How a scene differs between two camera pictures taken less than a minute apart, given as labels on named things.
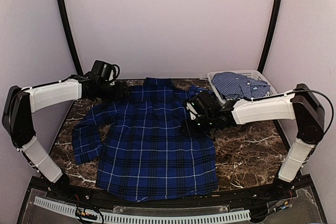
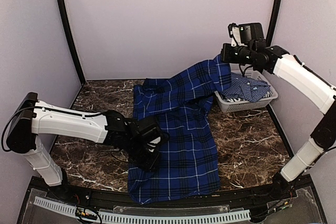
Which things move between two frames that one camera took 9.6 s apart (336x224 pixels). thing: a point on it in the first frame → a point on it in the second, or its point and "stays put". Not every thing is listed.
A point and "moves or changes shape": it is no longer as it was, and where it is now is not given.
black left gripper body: [106, 93] → [139, 159]
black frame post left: [62, 3] stays put
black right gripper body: [206, 125] → [244, 55]
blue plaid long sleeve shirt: [143, 153] moves or changes shape
